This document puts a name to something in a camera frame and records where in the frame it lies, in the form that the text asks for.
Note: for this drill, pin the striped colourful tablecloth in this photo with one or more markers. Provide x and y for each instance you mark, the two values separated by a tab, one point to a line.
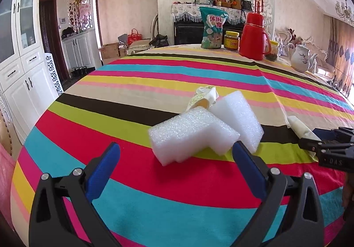
155	78

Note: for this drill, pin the chandelier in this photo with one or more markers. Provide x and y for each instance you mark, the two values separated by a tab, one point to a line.
344	11

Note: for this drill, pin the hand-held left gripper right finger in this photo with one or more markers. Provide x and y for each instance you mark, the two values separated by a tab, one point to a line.
249	172

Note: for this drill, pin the pink plastic bag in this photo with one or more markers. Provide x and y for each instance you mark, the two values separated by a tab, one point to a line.
6	180

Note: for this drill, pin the black bag on cabinet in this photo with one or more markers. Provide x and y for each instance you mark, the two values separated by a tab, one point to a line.
68	32

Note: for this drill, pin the dark wooden door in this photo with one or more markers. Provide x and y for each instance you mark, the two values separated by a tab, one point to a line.
51	42

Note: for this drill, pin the white shoe cabinet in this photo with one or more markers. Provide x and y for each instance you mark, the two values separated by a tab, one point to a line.
80	52

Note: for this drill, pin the white floral teapot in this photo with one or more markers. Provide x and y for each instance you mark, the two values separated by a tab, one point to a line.
300	57

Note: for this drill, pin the row of dark shoes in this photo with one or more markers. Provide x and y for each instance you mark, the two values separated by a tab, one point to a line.
79	71

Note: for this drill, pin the white lattice screen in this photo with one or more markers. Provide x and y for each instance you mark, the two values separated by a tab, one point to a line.
80	6

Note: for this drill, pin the ornate gold leather chair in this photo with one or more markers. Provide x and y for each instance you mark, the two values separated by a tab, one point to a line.
8	128

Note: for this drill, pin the cream chair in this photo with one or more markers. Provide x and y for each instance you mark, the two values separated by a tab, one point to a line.
139	45

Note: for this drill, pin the white patterned standing box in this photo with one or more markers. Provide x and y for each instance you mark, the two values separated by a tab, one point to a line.
54	74

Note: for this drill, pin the white glass-door cabinet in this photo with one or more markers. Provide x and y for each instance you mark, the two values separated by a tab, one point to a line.
25	64

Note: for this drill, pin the brown wicker basket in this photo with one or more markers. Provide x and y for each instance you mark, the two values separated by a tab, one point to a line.
226	3

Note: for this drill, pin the crumpled white paper wrapper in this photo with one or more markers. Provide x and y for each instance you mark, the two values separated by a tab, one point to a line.
204	94

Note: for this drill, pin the red bag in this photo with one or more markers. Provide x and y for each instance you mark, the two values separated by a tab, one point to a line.
134	38

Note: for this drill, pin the white foam corner piece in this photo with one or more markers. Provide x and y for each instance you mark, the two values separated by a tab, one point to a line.
193	133

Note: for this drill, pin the teal snack bag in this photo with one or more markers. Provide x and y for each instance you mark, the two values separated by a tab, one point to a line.
213	28

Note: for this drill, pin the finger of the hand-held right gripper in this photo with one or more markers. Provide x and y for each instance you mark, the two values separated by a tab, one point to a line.
312	145
325	134

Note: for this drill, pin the ornate cream sofa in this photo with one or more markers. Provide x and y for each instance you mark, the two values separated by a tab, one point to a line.
312	42

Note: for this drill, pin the brown curtain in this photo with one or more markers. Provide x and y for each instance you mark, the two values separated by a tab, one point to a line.
343	53

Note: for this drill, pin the black piano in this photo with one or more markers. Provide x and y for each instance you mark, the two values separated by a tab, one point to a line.
188	32

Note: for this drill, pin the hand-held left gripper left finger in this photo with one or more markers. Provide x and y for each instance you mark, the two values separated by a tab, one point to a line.
101	173

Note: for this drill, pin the cardboard box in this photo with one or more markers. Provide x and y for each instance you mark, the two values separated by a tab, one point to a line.
109	51

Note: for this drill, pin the grey box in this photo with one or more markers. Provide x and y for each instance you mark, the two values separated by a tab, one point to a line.
123	41

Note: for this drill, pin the glass jar yellow lid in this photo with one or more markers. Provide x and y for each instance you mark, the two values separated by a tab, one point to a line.
272	52

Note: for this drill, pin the black handbag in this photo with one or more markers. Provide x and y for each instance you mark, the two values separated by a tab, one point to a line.
245	5

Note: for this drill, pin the brown jar yellow lid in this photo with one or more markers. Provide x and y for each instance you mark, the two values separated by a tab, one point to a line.
231	41

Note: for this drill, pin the wall control panel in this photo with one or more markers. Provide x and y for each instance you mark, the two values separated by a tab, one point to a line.
63	20

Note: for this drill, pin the black bag on chair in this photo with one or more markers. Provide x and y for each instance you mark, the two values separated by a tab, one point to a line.
159	41

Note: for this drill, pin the red thermos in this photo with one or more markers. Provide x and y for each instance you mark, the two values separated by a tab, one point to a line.
253	39

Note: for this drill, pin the floral lace cloth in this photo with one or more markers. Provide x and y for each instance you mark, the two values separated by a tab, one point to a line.
185	11

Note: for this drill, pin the white paper wrapper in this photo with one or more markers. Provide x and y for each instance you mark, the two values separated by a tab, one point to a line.
300	128
204	94

